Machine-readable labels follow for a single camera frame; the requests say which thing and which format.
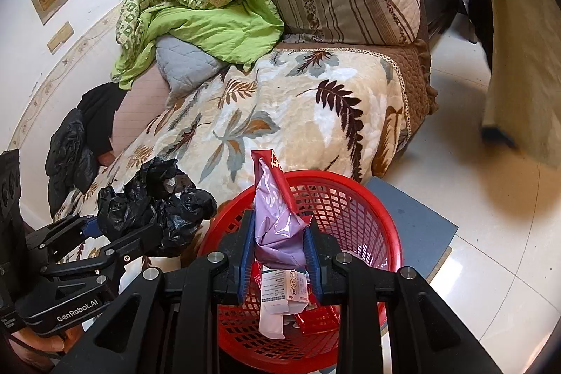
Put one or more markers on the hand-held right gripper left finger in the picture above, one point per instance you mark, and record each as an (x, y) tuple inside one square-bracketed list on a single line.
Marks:
[(246, 260)]

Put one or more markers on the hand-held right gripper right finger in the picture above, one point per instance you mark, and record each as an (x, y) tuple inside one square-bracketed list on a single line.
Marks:
[(313, 269)]

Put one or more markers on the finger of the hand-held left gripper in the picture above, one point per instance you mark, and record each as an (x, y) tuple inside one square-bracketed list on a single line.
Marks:
[(131, 244), (61, 231)]

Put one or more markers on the red purple snack wrapper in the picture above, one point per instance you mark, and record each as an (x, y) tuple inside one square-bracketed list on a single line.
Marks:
[(276, 225)]

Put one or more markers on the red cigarette box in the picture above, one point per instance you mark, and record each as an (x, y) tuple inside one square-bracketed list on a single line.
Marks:
[(317, 317)]

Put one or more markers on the black plastic bag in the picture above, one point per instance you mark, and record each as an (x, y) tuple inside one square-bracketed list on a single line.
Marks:
[(175, 203)]

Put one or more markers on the red plastic mesh basket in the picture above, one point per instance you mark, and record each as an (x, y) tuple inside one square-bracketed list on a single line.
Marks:
[(350, 203)]

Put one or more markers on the person's left hand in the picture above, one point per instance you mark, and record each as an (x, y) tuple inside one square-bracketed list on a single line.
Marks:
[(44, 345)]

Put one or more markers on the black puffer jacket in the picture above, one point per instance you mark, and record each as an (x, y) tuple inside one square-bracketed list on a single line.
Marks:
[(65, 155)]

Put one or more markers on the grey blue low stool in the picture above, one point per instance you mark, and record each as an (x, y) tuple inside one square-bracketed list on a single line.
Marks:
[(412, 216)]

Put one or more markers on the black cloth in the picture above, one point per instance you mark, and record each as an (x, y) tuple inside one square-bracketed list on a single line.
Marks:
[(101, 111)]

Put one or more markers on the pink sofa backrest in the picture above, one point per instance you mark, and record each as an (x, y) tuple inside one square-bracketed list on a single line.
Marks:
[(140, 102)]

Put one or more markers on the leaf print fleece blanket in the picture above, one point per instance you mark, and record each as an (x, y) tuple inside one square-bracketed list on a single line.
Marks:
[(285, 115)]

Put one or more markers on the grey quilted pillow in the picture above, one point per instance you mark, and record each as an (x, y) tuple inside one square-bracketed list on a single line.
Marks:
[(184, 63)]

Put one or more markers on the brown quilted sofa cover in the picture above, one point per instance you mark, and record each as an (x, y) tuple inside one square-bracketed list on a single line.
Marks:
[(416, 67)]

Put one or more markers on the green quilt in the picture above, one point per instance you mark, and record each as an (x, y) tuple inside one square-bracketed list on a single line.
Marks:
[(197, 19)]

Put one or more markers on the beige hanging cloth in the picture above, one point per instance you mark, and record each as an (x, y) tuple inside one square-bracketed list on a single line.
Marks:
[(517, 49)]

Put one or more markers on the beige wall switch panel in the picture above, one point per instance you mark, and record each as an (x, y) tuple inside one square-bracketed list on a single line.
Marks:
[(59, 36)]

